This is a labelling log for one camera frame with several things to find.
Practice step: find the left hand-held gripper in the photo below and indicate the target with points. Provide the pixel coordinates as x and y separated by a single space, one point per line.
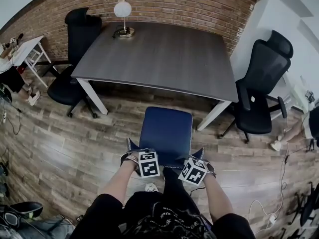
149 165

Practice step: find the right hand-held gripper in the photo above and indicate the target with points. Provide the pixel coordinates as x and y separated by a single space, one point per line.
192 172

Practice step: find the blue padded chair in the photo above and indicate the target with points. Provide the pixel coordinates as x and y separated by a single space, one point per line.
165 131

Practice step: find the person's left forearm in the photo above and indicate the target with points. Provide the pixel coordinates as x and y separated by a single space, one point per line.
117 183

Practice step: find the person's right forearm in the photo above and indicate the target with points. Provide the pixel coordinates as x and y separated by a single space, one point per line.
218 198

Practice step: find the person's left hand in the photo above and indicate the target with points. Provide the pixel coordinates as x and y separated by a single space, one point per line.
133 162

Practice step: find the person's white shoe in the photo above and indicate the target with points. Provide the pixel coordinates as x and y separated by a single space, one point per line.
151 187

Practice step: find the person's black printed shirt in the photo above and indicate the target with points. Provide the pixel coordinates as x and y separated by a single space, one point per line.
169 218

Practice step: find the grey table with white legs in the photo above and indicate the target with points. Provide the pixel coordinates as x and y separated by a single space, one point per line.
159 58

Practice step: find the white power adapter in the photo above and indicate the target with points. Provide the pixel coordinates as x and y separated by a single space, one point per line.
273 219

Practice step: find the black mesh office chair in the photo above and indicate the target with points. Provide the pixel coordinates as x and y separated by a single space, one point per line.
82 34
266 66

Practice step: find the white shelf unit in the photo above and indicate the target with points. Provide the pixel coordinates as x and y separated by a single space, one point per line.
291 96

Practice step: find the black tripod stand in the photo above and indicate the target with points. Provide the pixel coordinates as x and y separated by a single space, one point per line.
306 208

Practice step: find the white globe table lamp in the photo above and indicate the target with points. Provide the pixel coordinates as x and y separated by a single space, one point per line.
122 9

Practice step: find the white power strip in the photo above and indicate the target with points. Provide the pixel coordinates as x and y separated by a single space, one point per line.
4 117

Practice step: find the red bin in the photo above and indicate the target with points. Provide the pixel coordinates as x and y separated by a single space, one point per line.
21 69

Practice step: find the small white table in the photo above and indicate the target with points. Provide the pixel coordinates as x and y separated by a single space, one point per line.
27 48

